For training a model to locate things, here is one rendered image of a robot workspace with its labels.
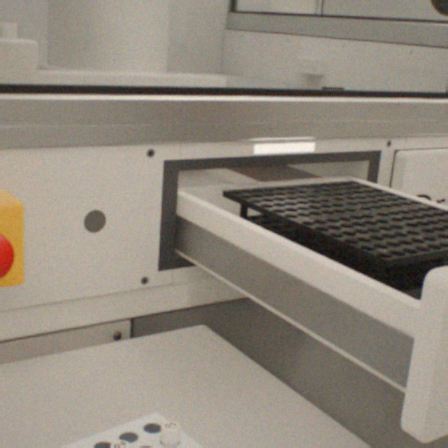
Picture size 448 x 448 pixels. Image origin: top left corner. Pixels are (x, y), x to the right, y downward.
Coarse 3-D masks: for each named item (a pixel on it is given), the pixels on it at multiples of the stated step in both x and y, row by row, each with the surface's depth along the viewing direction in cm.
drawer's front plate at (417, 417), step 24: (432, 288) 40; (432, 312) 40; (432, 336) 41; (432, 360) 41; (408, 384) 42; (432, 384) 41; (408, 408) 43; (432, 408) 42; (408, 432) 43; (432, 432) 43
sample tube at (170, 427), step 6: (162, 426) 44; (168, 426) 44; (174, 426) 44; (162, 432) 44; (168, 432) 43; (174, 432) 44; (162, 438) 44; (168, 438) 44; (174, 438) 44; (162, 444) 44; (168, 444) 45; (174, 444) 44
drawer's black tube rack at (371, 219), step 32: (224, 192) 68; (256, 192) 69; (288, 192) 70; (320, 192) 71; (352, 192) 72; (384, 192) 73; (256, 224) 69; (288, 224) 60; (320, 224) 59; (352, 224) 60; (384, 224) 61; (416, 224) 62; (352, 256) 61; (416, 288) 54
